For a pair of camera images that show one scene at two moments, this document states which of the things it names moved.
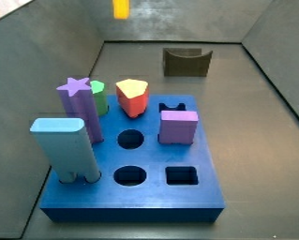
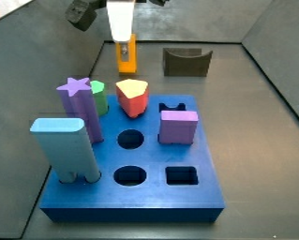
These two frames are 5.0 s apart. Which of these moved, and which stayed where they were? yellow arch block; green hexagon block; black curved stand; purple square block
Moved: yellow arch block
Stayed: purple square block; green hexagon block; black curved stand
